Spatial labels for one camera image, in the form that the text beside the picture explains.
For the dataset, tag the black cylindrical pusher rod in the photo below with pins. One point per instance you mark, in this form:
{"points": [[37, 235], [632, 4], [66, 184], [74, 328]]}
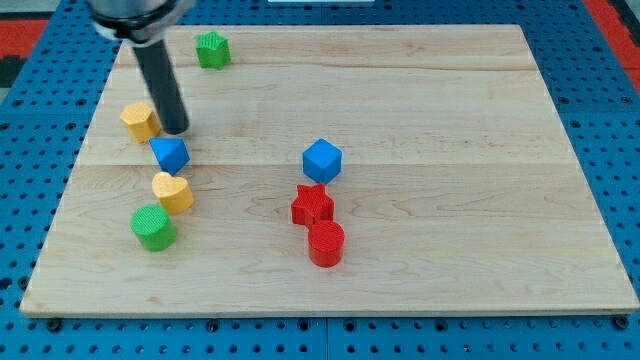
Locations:
{"points": [[157, 70]]}

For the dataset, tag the blue triangle block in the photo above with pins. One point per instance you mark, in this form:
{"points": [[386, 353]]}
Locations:
{"points": [[171, 154]]}

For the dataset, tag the green star block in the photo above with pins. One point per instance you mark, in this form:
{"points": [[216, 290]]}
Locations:
{"points": [[212, 50]]}

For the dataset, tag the red star block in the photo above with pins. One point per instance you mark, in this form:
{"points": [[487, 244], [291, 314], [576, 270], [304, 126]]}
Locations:
{"points": [[311, 205]]}

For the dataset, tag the yellow hexagon block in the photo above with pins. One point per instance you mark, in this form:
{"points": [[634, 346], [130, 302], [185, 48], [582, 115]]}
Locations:
{"points": [[140, 121]]}

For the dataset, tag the yellow heart block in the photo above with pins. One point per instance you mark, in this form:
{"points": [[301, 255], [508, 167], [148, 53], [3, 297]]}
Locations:
{"points": [[173, 193]]}

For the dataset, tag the green cylinder block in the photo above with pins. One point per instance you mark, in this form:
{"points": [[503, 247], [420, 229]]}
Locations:
{"points": [[153, 228]]}

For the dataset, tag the blue cube block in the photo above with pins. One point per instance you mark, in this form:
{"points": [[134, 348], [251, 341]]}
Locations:
{"points": [[322, 161]]}

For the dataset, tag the red cylinder block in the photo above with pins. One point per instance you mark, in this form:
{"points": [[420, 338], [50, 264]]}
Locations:
{"points": [[326, 240]]}

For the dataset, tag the light wooden board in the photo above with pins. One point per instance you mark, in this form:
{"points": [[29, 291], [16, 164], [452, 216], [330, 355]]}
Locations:
{"points": [[459, 194]]}

